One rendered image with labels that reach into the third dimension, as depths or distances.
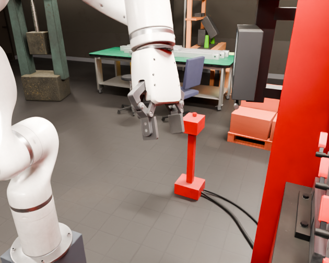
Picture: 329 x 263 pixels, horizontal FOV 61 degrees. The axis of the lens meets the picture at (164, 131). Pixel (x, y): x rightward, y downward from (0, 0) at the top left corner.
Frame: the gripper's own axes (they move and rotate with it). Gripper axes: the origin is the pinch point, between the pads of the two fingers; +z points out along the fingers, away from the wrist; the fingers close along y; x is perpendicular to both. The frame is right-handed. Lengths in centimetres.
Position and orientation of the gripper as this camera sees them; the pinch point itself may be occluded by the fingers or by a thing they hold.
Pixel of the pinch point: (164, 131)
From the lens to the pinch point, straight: 53.8
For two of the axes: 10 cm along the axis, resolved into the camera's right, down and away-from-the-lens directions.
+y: -5.5, 1.2, -8.2
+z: 1.3, 9.9, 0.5
